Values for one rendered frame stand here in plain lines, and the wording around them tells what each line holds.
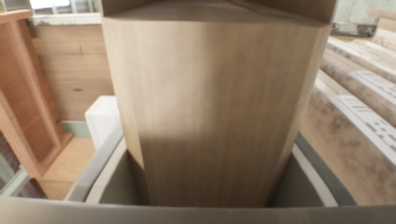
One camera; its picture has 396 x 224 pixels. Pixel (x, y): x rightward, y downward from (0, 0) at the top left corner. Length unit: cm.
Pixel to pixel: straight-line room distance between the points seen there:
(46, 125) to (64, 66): 43
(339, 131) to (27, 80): 157
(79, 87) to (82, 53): 28
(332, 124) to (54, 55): 167
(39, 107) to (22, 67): 27
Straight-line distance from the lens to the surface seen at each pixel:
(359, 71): 29
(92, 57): 159
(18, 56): 156
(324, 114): 23
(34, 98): 164
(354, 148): 20
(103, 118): 118
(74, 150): 216
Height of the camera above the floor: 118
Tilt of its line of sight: level
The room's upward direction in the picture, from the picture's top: 89 degrees counter-clockwise
